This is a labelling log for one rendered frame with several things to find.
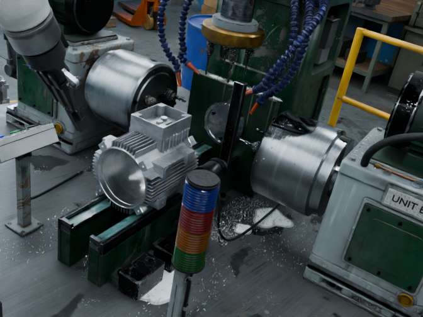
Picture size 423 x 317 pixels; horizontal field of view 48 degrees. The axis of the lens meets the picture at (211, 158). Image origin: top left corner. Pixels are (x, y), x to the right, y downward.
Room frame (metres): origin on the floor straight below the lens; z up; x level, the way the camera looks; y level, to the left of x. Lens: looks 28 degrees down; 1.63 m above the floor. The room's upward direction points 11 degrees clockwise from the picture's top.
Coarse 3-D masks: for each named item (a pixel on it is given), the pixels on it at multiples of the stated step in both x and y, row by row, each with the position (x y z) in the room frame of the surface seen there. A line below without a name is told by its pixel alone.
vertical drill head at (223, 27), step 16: (224, 0) 1.33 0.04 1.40; (240, 0) 1.31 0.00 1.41; (224, 16) 1.32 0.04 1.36; (240, 16) 1.31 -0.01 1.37; (208, 32) 1.29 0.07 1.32; (224, 32) 1.27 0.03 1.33; (240, 32) 1.30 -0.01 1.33; (256, 32) 1.33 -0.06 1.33; (208, 48) 1.32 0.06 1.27; (224, 48) 1.41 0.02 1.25; (240, 48) 1.28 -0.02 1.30; (224, 64) 1.41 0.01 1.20
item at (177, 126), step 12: (156, 108) 1.15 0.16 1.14; (168, 108) 1.15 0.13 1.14; (132, 120) 1.06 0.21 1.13; (144, 120) 1.04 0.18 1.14; (156, 120) 1.08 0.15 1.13; (168, 120) 1.11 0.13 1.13; (180, 120) 1.08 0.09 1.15; (144, 132) 1.04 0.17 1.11; (156, 132) 1.03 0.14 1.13; (168, 132) 1.04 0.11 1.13; (180, 132) 1.08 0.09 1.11; (168, 144) 1.04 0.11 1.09
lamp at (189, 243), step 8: (184, 232) 0.68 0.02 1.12; (208, 232) 0.69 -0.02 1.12; (176, 240) 0.69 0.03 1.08; (184, 240) 0.67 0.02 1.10; (192, 240) 0.67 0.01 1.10; (200, 240) 0.68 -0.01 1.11; (208, 240) 0.70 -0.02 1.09; (184, 248) 0.67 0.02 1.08; (192, 248) 0.67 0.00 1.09; (200, 248) 0.68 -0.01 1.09
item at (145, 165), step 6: (186, 138) 1.10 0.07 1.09; (192, 138) 1.11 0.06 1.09; (102, 144) 1.00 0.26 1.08; (108, 144) 1.00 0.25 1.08; (186, 144) 1.10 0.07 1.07; (192, 144) 1.09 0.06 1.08; (102, 150) 1.00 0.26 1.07; (138, 162) 0.95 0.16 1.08; (144, 162) 0.94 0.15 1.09; (150, 162) 0.95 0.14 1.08; (144, 168) 0.94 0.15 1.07; (150, 168) 0.94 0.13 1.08; (96, 186) 1.00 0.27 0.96; (102, 192) 0.99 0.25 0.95; (138, 210) 0.94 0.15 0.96; (144, 210) 0.94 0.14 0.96
